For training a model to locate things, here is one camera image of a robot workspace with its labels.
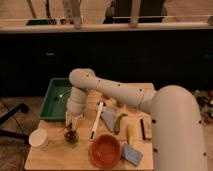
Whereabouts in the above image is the grey cloth piece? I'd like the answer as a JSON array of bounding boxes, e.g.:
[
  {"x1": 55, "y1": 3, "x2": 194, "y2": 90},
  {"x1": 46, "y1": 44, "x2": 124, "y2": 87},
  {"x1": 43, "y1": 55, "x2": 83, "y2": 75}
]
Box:
[{"x1": 101, "y1": 107, "x2": 116, "y2": 132}]

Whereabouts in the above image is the yellow corn toy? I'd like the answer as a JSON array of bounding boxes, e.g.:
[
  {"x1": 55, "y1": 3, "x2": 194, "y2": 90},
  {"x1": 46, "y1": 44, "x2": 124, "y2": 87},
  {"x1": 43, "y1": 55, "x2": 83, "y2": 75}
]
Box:
[{"x1": 126, "y1": 124, "x2": 135, "y2": 146}]

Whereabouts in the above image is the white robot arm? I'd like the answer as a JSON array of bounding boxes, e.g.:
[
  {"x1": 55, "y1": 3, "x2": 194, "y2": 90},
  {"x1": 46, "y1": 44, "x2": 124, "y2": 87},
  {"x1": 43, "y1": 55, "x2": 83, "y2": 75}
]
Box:
[{"x1": 67, "y1": 68, "x2": 208, "y2": 171}]

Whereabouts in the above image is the dark red grapes bunch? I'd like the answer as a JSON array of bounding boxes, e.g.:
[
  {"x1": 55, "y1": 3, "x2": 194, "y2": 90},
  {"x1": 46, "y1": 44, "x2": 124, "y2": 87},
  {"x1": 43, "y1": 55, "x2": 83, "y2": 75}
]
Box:
[{"x1": 65, "y1": 126, "x2": 77, "y2": 141}]

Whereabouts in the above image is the green chili pepper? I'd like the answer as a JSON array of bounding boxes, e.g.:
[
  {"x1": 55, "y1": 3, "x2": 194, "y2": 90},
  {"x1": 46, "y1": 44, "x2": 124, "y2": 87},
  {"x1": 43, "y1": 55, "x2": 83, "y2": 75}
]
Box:
[{"x1": 114, "y1": 113, "x2": 128, "y2": 135}]

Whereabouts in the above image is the green plastic cup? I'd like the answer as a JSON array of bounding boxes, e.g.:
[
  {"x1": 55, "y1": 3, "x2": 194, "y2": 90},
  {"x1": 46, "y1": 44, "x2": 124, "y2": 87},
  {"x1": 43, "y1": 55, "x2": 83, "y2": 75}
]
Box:
[{"x1": 64, "y1": 131, "x2": 79, "y2": 147}]

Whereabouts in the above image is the blue sponge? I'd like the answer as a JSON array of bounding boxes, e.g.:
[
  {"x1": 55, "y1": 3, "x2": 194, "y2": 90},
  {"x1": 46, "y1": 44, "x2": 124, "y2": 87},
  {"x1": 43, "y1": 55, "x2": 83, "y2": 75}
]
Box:
[{"x1": 121, "y1": 144, "x2": 143, "y2": 166}]

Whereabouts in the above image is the orange toy fruit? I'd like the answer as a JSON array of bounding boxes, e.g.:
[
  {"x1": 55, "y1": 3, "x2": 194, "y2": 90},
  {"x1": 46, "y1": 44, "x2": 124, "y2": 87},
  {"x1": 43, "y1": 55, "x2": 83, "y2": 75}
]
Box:
[{"x1": 102, "y1": 94, "x2": 110, "y2": 100}]

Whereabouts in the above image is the white paper cup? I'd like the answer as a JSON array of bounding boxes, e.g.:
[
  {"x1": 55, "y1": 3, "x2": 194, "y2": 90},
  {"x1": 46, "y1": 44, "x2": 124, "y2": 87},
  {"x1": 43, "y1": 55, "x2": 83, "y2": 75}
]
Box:
[{"x1": 29, "y1": 129, "x2": 49, "y2": 149}]

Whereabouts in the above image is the green tray on counter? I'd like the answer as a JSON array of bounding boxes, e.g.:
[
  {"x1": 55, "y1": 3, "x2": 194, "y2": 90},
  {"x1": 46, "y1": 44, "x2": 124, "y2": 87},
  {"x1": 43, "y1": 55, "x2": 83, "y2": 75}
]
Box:
[{"x1": 26, "y1": 19, "x2": 57, "y2": 26}]

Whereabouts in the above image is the green plastic tray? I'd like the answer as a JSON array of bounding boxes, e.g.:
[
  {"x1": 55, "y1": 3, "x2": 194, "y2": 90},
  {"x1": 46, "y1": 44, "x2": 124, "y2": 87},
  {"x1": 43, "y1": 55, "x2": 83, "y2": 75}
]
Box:
[{"x1": 39, "y1": 78, "x2": 71, "y2": 122}]

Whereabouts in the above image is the orange bowl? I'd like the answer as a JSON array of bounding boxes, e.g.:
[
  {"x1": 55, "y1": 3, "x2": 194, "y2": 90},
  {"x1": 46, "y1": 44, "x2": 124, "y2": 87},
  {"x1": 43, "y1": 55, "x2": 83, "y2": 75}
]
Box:
[{"x1": 88, "y1": 134, "x2": 121, "y2": 169}]

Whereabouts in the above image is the metal spoon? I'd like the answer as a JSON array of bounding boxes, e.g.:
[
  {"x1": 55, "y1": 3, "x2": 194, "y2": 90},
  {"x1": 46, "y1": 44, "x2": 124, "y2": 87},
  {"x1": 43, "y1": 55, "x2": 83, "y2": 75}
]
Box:
[{"x1": 55, "y1": 90, "x2": 71, "y2": 100}]

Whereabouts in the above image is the black office chair base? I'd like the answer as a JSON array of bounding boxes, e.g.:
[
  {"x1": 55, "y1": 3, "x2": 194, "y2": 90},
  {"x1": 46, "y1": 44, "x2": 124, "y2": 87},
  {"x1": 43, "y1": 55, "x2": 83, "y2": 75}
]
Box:
[{"x1": 0, "y1": 103, "x2": 29, "y2": 144}]

